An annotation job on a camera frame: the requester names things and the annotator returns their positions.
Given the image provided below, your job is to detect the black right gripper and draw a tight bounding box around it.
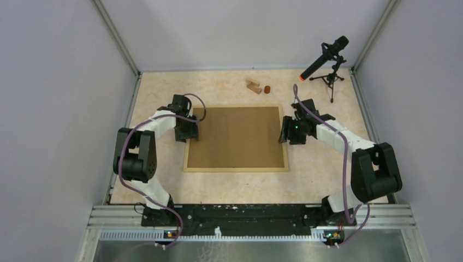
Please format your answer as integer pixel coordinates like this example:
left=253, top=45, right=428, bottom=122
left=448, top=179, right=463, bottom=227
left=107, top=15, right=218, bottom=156
left=278, top=116, right=306, bottom=146

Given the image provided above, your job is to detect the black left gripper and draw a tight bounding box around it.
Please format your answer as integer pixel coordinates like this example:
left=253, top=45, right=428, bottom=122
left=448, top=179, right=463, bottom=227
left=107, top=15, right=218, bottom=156
left=175, top=114, right=199, bottom=143

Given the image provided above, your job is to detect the brown cardboard backing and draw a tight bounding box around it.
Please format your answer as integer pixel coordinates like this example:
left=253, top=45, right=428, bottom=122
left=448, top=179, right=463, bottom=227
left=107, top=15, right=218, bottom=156
left=186, top=106, right=286, bottom=169

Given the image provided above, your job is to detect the light wooden picture frame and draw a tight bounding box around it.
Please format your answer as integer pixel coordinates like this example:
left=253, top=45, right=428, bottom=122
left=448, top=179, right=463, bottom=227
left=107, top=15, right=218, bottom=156
left=182, top=105, right=290, bottom=173

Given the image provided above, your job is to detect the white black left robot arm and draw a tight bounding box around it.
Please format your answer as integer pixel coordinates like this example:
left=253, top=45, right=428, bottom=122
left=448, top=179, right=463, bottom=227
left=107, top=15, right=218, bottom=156
left=113, top=93, right=204, bottom=226

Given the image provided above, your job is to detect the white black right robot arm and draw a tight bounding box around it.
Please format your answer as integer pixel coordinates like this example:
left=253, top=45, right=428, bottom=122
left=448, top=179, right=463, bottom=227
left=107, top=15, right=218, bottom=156
left=278, top=99, right=403, bottom=225

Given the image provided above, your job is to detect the upright wooden block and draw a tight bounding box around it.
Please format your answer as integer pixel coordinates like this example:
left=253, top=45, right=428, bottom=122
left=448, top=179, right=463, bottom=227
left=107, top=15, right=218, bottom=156
left=247, top=83, right=262, bottom=94

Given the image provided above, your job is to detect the flat wooden block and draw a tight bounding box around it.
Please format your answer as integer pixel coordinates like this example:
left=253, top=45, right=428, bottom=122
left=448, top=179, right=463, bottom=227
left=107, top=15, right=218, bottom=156
left=245, top=78, right=260, bottom=87

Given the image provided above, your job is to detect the black microphone tripod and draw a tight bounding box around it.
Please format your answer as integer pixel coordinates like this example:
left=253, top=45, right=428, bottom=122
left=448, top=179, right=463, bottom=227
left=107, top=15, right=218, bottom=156
left=309, top=56, right=346, bottom=103

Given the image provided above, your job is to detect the black microphone orange tip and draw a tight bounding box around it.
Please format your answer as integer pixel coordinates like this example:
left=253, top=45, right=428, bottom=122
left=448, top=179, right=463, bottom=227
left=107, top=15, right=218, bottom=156
left=299, top=35, right=349, bottom=81

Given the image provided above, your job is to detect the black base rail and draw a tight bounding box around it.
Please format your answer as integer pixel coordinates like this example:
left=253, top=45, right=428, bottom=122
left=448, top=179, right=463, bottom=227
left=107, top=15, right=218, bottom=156
left=140, top=203, right=357, bottom=237

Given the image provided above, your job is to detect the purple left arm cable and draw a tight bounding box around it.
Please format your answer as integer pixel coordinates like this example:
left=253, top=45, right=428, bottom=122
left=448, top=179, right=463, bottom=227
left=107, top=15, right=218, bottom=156
left=117, top=93, right=207, bottom=250

